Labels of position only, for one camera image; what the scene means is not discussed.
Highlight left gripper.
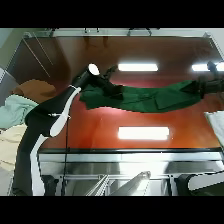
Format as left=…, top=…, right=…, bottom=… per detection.
left=99, top=79, right=125, bottom=100

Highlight dark green shirt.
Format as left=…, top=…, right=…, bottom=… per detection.
left=78, top=79, right=205, bottom=114

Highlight brown garment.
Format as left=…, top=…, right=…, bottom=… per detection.
left=12, top=78, right=58, bottom=105

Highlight pale green garment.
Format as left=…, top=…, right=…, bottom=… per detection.
left=0, top=94, right=40, bottom=131

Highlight white garment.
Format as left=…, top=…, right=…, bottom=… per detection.
left=203, top=110, right=224, bottom=148

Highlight cream garment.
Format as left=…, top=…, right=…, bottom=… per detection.
left=0, top=124, right=28, bottom=173

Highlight black cable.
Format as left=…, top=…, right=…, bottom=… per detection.
left=63, top=115, right=72, bottom=197

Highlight silver frame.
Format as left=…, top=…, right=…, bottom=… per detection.
left=7, top=28, right=224, bottom=197

